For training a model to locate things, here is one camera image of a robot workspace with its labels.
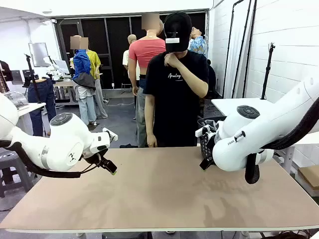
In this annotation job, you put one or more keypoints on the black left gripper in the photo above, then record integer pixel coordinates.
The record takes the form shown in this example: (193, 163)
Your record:
(102, 159)

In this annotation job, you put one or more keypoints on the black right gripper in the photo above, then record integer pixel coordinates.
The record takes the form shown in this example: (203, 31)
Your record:
(212, 147)

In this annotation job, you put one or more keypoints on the person's left forearm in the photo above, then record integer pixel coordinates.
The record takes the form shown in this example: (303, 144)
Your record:
(194, 81)

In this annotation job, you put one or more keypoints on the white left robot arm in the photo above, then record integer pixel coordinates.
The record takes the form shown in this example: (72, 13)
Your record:
(62, 149)

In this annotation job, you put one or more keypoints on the person's right forearm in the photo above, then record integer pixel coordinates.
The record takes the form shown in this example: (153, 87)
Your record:
(150, 123)

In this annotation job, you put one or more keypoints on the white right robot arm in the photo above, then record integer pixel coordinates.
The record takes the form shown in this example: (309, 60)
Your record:
(249, 139)

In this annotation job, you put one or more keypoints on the person's right hand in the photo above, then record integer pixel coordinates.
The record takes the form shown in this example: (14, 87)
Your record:
(152, 141)

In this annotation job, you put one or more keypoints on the person's left hand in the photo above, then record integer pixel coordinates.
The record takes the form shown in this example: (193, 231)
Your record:
(172, 59)

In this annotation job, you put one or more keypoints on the black mesh basket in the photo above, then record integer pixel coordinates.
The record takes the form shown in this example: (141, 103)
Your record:
(205, 147)

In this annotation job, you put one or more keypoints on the person in black t-shirt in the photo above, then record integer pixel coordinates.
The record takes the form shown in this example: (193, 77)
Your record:
(174, 104)

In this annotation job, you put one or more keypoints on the dark blue jeans form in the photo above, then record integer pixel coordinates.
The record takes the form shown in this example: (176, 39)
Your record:
(48, 99)

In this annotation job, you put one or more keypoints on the wooden background table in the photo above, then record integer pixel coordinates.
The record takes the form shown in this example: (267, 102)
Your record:
(62, 84)

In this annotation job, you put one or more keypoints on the grey plastic stool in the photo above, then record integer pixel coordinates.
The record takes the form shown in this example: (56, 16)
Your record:
(10, 159)

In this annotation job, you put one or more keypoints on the white desk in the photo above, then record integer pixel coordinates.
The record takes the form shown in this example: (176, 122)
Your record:
(27, 107)

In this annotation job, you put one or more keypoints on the brown cardboard box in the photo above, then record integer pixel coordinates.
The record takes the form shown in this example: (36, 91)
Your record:
(310, 176)

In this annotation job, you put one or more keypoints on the mannequin with yellow shirt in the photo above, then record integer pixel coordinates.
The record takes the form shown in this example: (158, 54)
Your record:
(95, 62)

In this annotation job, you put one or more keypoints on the mannequin with blue jacket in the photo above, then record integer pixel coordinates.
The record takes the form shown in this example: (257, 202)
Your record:
(81, 64)

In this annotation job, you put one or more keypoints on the figure in floral blue shirt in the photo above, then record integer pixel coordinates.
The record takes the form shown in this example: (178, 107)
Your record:
(199, 46)

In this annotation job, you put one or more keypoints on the mannequin with red top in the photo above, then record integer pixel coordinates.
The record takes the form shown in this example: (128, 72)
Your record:
(144, 52)

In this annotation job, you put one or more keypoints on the grey framed board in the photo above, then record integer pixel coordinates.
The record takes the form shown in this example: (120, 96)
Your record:
(37, 54)

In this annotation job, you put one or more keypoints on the black tripod with slanted pole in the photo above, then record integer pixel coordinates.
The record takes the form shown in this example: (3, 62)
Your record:
(27, 56)

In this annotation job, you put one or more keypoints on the black baseball cap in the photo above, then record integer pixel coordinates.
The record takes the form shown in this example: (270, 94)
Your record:
(178, 25)

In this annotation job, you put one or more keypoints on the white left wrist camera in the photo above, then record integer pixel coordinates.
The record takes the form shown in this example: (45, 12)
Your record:
(111, 134)

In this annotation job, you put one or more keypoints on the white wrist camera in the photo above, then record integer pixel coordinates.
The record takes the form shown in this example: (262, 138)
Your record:
(202, 131)
(111, 134)

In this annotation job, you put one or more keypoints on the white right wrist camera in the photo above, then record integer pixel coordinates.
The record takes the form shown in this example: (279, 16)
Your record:
(202, 131)

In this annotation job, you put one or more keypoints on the black wall pipe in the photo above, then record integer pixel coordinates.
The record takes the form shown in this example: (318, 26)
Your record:
(249, 49)
(241, 49)
(229, 49)

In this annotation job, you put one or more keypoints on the black tripod by white wall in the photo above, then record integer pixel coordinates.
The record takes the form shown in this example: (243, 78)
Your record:
(271, 46)

